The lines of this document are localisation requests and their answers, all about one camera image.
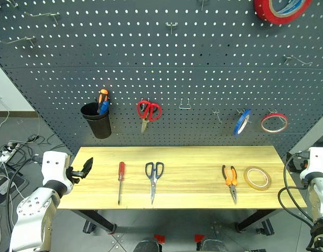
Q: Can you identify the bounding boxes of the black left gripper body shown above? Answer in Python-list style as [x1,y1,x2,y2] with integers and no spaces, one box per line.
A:
[65,166,85,185]

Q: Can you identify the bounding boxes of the dark grey metal pegboard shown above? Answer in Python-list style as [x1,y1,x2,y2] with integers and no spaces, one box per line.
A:
[0,0,323,158]

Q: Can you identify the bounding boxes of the black plastic cup holder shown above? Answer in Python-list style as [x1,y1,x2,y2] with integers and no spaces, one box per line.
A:
[80,102,113,140]

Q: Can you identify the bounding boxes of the black table leg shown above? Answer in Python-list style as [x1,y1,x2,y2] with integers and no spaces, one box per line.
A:
[235,209,281,234]
[71,209,117,235]

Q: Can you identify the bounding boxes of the black caster wheel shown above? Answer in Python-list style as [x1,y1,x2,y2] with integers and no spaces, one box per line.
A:
[256,218,275,236]
[82,219,97,235]

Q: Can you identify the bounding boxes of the blue and grey scissors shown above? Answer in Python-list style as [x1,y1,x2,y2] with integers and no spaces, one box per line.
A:
[145,161,165,205]

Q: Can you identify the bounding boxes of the orange and black screwdriver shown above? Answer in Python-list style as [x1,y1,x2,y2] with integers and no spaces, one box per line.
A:
[96,89,110,114]

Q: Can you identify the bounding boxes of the white power strip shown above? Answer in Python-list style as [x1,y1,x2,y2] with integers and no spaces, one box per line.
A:
[0,145,17,163]

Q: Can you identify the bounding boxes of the black flat floor device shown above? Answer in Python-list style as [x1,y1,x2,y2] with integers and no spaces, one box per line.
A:
[0,173,29,205]

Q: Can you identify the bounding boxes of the dark rounded shape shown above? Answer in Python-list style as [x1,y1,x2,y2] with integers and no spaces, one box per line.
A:
[199,238,231,252]
[133,239,163,252]

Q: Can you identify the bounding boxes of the orange needle nose pliers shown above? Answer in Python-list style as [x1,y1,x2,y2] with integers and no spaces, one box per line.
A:
[221,164,238,205]

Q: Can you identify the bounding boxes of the blue tape roll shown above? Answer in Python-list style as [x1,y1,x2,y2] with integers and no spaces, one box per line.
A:
[232,109,252,138]

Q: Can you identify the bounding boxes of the clear tan tape roll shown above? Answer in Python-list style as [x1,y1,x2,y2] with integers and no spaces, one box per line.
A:
[243,166,272,191]

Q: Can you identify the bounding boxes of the thin red tape roll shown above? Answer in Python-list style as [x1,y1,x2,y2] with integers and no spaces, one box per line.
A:
[260,113,288,134]

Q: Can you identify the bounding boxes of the large red tape roll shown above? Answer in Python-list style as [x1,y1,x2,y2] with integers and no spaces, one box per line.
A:
[253,0,314,26]

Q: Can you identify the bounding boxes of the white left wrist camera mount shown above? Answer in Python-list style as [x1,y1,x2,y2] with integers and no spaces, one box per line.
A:
[41,151,74,195]

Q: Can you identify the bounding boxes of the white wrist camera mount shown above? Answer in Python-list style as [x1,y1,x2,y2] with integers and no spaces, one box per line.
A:
[299,146,323,182]
[41,151,74,195]

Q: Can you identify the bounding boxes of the red handled screwdriver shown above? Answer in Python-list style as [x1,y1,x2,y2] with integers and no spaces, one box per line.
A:
[117,161,125,206]

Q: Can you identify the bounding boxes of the blue handled screwdriver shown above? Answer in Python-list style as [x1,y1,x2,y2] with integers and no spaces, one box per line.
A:
[99,100,111,115]

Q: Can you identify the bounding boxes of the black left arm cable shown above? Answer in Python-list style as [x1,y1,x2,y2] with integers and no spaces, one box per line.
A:
[6,154,45,234]

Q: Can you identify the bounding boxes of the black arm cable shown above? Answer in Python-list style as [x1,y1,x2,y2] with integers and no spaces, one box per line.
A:
[277,151,317,229]
[6,154,45,234]

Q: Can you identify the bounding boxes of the red handled scissors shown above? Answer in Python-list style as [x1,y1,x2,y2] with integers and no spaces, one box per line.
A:
[136,100,163,134]

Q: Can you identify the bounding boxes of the white wall cable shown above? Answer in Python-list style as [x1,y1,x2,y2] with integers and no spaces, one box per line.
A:
[0,97,10,135]

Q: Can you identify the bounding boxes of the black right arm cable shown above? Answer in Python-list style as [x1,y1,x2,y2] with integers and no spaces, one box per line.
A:
[277,151,317,229]

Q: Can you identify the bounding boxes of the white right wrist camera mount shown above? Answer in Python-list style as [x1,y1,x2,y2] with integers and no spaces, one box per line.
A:
[299,146,323,182]

